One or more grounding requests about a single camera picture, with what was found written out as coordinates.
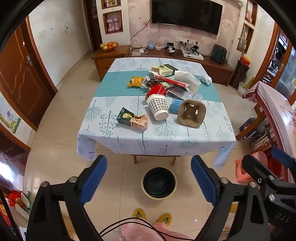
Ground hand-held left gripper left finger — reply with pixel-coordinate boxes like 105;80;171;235
27;155;107;241

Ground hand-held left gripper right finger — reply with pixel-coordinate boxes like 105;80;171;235
191;155;271;241

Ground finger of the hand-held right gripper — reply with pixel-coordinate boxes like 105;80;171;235
242;154;296;205
271;147;296;168

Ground black trash bin cream rim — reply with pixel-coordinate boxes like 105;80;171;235
141;166;178;200

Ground red and white box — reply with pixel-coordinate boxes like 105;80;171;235
154;75;190;89

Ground yellow snack packet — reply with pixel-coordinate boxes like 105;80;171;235
127;76;145;88

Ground black yellow wrapper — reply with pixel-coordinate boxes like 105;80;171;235
143;77;160;88

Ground pink plastic stool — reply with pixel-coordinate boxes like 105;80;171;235
235;151;269;183

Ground blue cardboard box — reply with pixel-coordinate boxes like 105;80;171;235
239;117;258;140

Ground yellow flower slipper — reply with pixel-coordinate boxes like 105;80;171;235
132;208;147;220
155;213;173;226

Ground pink printed tablecloth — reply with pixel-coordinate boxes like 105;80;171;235
243;81;296;181

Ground wooden table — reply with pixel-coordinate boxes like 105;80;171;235
133;154;181;166

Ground brown cardboard cup holder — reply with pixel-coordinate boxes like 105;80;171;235
178;99;207;127

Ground tree print tablecloth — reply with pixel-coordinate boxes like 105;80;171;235
77;57;236;169

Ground pink fleece clothing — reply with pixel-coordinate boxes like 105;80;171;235
121;222;192;241

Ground green and brown carton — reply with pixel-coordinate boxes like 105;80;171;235
116;107;148;131

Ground red gift packets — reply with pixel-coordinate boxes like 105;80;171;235
8;190;33;217

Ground white pot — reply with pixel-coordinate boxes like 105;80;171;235
238;82;249;95

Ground dark wooden cabinet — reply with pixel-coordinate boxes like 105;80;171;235
0;130;31;193

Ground clear plastic wrapper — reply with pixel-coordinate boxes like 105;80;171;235
184;93;203;101

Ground grey checked paper cup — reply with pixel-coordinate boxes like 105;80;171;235
146;94;169;121

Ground flat pink box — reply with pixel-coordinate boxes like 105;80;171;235
166;88;185;100

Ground dark patterned floor vase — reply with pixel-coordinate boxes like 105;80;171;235
231;57;251;90

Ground crumpled white tissue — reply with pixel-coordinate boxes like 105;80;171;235
200;75;212;87

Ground white plastic bag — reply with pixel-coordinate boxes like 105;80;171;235
174;71;201;92

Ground green and cream box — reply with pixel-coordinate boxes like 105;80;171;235
151;64;178;77

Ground black air fryer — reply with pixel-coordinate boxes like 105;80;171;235
211;44;228;64

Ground wooden television cabinet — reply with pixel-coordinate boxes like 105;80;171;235
92;45;234;87

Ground white set-top box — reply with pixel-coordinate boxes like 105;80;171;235
183;53;204;61

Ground brown wooden door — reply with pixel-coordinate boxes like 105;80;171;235
0;23;58;131

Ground fruit bowl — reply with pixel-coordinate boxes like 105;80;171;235
100;41;119;52

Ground white power strip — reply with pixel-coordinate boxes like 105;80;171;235
131;48;149;56

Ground pink dumbbells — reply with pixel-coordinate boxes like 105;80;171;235
107;19;121;32

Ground black flat television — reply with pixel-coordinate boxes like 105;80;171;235
151;0;223;36

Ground giraffe wall sticker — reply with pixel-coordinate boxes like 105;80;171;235
0;111;21;134

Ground black television cable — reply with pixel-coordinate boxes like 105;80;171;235
130;16;152;47

